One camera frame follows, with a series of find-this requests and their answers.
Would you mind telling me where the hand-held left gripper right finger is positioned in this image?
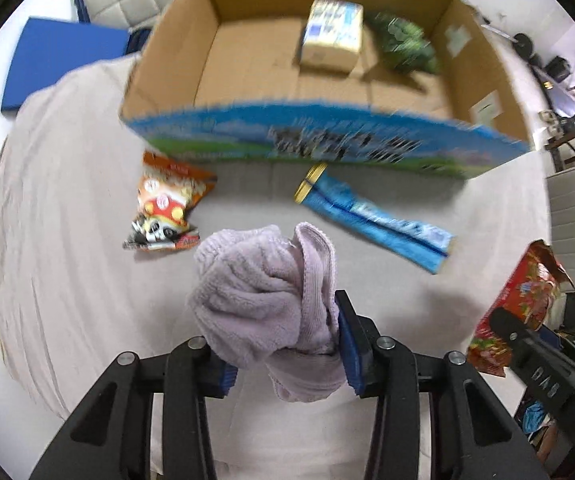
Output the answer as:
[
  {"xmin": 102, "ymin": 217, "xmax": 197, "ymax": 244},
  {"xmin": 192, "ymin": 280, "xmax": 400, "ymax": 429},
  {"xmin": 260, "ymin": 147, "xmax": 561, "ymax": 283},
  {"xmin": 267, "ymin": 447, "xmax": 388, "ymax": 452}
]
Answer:
[{"xmin": 335, "ymin": 290, "xmax": 551, "ymax": 480}]

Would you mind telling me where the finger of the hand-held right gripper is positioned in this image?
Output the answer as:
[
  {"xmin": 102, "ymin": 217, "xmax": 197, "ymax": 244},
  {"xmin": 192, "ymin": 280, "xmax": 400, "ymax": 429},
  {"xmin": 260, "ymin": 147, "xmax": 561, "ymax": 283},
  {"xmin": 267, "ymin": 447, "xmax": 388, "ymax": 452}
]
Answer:
[{"xmin": 489, "ymin": 307, "xmax": 575, "ymax": 461}]

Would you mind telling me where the white and blue packet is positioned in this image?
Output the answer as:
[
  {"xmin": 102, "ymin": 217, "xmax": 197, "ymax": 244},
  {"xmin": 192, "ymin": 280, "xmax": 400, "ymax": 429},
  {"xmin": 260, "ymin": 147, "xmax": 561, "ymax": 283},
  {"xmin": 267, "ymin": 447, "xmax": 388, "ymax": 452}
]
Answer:
[{"xmin": 299, "ymin": 0, "xmax": 364, "ymax": 73}]

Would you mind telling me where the lilac fluffy towel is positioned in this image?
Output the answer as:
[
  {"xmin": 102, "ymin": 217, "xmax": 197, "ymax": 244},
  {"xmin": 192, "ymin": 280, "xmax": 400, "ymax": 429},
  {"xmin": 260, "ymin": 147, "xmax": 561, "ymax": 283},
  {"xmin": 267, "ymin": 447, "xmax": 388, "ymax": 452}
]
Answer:
[{"xmin": 188, "ymin": 222, "xmax": 349, "ymax": 403}]

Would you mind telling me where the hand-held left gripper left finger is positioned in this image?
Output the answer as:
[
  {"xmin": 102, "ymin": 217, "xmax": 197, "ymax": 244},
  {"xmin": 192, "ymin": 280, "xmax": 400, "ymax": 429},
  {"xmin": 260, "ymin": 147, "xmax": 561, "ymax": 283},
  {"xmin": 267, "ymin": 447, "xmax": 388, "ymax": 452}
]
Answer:
[{"xmin": 28, "ymin": 336, "xmax": 239, "ymax": 480}]

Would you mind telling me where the green snack bag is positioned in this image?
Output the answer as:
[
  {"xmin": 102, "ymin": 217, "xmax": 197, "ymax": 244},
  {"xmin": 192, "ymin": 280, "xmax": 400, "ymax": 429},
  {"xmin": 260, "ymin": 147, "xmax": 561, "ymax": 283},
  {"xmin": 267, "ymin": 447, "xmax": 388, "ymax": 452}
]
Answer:
[{"xmin": 366, "ymin": 10, "xmax": 442, "ymax": 75}]

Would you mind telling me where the cardboard box with printed front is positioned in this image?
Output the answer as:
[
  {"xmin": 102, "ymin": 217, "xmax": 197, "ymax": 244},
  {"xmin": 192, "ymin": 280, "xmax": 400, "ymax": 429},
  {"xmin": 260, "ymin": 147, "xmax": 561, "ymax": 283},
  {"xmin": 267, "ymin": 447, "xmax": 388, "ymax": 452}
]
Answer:
[{"xmin": 120, "ymin": 0, "xmax": 532, "ymax": 180}]

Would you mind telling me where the orange cartoon snack bag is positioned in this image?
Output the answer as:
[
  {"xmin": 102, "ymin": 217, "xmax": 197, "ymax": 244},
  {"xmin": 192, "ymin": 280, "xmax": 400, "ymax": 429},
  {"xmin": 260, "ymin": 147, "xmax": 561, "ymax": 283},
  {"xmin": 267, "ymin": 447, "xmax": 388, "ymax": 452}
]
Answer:
[{"xmin": 122, "ymin": 150, "xmax": 218, "ymax": 252}]

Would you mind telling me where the blue folder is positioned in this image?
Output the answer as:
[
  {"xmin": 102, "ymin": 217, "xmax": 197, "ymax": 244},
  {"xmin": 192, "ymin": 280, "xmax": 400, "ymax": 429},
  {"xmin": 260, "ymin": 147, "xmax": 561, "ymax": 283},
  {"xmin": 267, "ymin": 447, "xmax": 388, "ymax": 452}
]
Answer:
[{"xmin": 0, "ymin": 17, "xmax": 133, "ymax": 114}]

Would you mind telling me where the red snack bag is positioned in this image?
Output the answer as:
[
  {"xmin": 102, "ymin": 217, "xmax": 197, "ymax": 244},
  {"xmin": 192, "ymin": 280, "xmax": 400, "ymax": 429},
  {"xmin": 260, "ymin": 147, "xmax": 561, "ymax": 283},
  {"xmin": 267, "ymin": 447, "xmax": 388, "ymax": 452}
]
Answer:
[{"xmin": 467, "ymin": 239, "xmax": 575, "ymax": 378}]

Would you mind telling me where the blue snack packet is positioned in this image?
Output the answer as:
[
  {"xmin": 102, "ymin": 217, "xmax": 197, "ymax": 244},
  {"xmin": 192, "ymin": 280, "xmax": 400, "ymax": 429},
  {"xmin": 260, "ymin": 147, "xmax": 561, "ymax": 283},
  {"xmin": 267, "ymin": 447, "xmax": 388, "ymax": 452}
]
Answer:
[{"xmin": 294, "ymin": 163, "xmax": 455, "ymax": 275}]

